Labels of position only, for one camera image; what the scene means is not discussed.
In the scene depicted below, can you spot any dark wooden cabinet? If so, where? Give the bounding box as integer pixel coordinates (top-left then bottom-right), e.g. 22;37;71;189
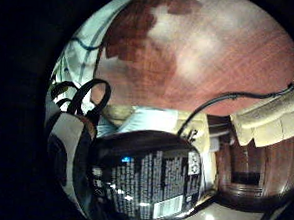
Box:
202;114;294;215

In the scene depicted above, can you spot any black cable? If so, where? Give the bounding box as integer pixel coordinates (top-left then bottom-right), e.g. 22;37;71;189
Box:
176;65;294;145

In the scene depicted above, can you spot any black bottle with printed label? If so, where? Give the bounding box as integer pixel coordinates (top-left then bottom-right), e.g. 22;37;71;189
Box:
83;126;210;220

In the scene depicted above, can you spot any light blue pillow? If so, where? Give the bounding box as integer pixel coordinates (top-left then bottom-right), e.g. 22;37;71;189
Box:
115;105;180;138

